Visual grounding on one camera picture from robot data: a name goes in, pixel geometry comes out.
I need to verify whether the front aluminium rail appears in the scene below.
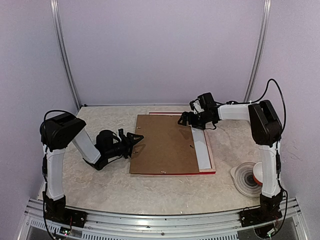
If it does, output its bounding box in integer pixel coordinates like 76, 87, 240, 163
17, 198, 308, 240

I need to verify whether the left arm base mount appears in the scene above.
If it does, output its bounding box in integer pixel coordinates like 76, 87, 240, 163
44, 208, 88, 228

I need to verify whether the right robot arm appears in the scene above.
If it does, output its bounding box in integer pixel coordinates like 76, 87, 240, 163
177, 92, 285, 225

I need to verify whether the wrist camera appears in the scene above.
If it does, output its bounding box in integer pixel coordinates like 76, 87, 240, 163
117, 128, 125, 139
189, 99, 202, 114

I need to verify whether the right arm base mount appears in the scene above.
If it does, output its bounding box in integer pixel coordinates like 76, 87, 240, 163
239, 208, 283, 228

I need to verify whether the cat and books photo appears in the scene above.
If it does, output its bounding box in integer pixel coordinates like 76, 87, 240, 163
191, 128, 212, 171

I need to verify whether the white orange bowl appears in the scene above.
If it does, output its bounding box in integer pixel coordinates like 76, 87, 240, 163
253, 162, 263, 186

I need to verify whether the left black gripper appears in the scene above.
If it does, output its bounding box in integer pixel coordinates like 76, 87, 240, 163
105, 132, 144, 159

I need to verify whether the aluminium post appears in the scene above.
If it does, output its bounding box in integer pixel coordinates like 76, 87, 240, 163
243, 0, 272, 102
49, 0, 82, 111

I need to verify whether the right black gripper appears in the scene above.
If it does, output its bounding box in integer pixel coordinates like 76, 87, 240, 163
178, 110, 213, 130

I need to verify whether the clear glass plate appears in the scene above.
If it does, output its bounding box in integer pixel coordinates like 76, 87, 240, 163
230, 162, 262, 198

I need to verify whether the brown backing board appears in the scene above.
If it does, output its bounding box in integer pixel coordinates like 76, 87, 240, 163
129, 114, 200, 175

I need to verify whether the red wooden picture frame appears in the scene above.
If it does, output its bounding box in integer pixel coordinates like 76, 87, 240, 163
136, 111, 216, 176

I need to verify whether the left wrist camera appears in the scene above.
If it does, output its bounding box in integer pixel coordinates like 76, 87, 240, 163
117, 128, 125, 139

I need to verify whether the right aluminium post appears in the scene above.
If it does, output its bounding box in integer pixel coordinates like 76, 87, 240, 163
243, 0, 272, 102

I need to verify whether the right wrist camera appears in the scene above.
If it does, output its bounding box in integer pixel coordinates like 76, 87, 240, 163
189, 99, 202, 114

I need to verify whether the left aluminium post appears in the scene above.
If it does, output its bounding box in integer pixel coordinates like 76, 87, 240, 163
49, 0, 82, 111

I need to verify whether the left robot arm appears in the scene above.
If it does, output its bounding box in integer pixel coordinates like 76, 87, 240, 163
39, 110, 144, 223

